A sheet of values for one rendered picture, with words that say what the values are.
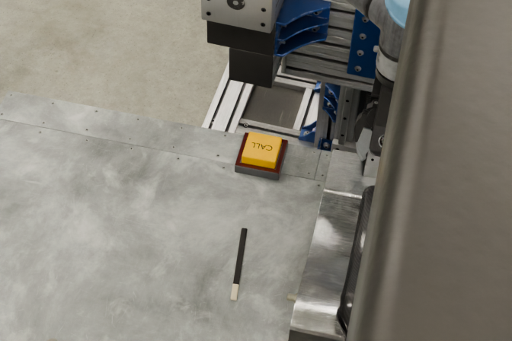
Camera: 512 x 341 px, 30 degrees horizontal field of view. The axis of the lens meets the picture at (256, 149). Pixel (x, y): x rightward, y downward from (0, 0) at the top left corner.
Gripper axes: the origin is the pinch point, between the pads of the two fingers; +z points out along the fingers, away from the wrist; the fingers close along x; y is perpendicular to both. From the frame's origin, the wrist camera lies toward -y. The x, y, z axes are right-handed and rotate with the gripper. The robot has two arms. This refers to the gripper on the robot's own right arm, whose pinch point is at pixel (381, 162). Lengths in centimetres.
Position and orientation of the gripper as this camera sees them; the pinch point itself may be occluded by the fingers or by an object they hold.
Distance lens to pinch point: 158.7
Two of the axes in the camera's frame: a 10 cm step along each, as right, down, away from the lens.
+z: -0.2, 6.4, 7.6
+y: 2.2, -7.4, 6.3
